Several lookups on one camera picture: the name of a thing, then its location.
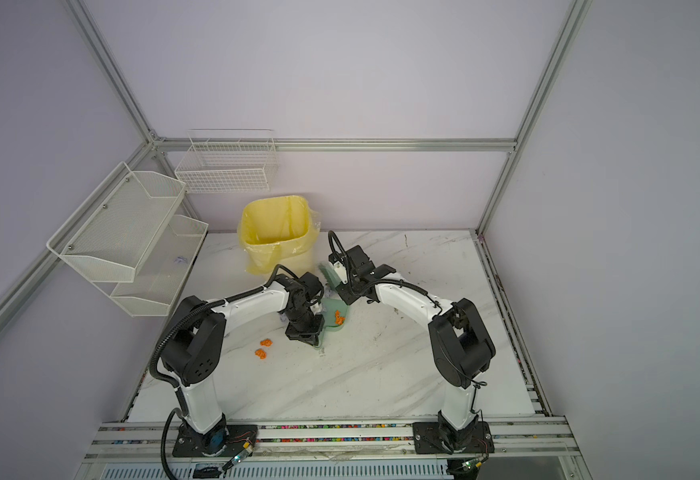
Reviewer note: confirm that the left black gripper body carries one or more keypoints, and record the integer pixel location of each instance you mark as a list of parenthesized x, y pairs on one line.
[(302, 325)]

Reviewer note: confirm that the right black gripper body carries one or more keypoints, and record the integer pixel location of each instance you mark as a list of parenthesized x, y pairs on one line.
[(348, 292)]

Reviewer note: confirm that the green dustpan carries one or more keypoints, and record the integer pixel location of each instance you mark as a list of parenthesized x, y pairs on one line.
[(329, 306)]

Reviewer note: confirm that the green hand brush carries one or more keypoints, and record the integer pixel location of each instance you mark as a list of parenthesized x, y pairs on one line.
[(333, 280)]

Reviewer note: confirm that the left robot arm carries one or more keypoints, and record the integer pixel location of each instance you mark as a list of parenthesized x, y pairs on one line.
[(189, 353)]

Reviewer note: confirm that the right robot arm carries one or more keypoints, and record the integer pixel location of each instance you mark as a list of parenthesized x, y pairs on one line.
[(461, 346)]

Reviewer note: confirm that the orange scraps left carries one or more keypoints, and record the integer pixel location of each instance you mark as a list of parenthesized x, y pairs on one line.
[(261, 352)]

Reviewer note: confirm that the cream trash bin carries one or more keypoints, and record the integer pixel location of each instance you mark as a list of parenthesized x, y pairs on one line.
[(278, 240)]

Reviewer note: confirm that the yellow bin liner bag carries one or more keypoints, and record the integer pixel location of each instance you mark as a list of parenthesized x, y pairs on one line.
[(275, 231)]

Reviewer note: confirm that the lower white mesh shelf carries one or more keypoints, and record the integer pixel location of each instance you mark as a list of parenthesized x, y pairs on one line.
[(160, 280)]

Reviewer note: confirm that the white mesh shelf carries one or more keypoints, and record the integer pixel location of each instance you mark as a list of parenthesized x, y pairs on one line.
[(109, 239), (160, 280)]

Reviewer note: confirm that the upper white mesh shelf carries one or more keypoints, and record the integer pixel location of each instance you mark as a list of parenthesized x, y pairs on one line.
[(109, 239)]

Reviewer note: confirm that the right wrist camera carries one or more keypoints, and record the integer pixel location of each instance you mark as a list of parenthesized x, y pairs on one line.
[(340, 272)]

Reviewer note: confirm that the white wire wall basket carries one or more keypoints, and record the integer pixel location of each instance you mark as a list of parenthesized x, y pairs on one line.
[(229, 161)]

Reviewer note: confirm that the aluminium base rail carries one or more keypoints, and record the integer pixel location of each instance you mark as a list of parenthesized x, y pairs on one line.
[(372, 449)]

